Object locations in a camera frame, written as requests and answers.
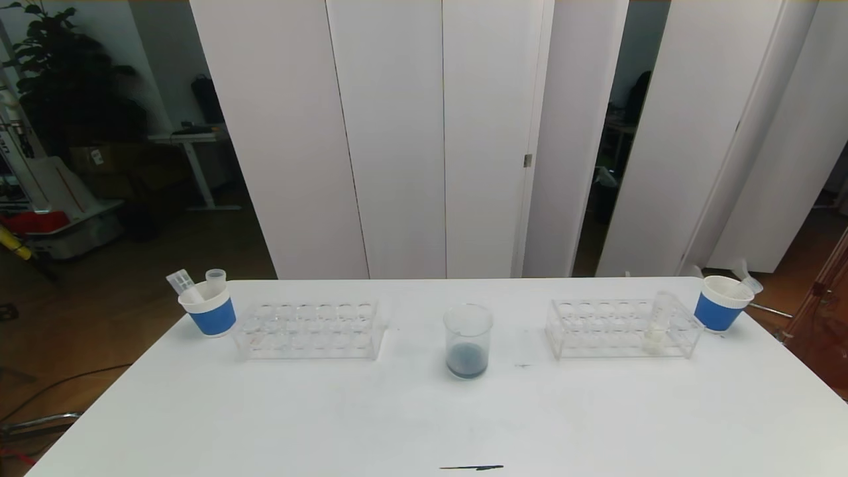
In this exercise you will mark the white standing desk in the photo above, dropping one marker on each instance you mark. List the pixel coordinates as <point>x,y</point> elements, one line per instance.
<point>192,137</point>

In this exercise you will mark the dark green potted plant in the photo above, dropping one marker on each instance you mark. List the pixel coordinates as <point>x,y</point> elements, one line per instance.
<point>66,79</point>

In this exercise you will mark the blue and white cup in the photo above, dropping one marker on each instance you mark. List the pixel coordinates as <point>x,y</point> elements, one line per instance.
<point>719,313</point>
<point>213,317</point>

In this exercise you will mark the black backpack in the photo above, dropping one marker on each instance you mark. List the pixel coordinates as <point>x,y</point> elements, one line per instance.
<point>207,98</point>

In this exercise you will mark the white machine base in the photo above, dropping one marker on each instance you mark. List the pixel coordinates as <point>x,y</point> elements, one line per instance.
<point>79,236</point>

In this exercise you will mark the brown cardboard box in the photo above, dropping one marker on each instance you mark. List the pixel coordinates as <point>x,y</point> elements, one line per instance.
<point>89,159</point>

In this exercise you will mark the black bin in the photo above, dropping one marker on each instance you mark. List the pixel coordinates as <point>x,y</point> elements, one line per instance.
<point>140,220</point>

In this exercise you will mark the test tube with white pigment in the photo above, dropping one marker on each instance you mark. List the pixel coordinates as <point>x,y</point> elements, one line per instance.
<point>659,324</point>

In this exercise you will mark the white partition foot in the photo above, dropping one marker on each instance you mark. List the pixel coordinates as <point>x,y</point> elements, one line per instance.
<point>695,270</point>
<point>738,266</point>

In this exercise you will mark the white leaning board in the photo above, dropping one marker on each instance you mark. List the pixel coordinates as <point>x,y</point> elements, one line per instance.
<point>56,187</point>

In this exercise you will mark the yellow tool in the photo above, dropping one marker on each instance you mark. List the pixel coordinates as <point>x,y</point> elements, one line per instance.
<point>13,245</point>

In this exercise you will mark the clear glass beaker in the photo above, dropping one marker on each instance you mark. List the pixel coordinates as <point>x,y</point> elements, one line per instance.
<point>468,348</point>

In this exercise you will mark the clear acrylic test tube rack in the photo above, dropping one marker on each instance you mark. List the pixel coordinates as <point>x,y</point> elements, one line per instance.
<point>596,328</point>
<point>311,331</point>

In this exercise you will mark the test tube with blue pigment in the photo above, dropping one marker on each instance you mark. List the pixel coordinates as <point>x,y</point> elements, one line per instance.
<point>215,277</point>

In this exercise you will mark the metal chair leg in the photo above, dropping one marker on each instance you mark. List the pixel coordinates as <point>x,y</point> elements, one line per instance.
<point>40,421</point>

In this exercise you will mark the test tube with red pigment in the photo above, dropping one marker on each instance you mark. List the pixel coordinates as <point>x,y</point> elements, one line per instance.
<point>180,282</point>
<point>745,285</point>

